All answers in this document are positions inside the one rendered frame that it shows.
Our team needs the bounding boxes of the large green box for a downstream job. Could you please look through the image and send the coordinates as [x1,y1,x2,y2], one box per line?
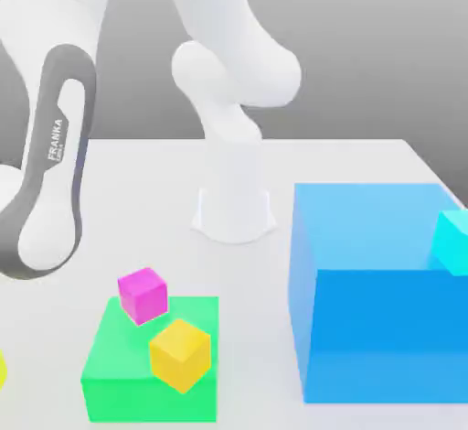
[80,296,220,424]

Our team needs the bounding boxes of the small magenta cube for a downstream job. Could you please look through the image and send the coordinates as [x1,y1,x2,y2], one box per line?
[117,266,169,328]

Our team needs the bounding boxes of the small orange-yellow cube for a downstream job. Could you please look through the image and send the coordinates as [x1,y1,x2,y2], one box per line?
[149,318,212,395]

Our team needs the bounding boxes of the small cyan cube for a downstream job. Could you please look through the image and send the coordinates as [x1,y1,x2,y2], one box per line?
[430,209,468,277]

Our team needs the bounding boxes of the large blue box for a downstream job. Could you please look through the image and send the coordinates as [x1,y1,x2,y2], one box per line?
[288,182,468,404]

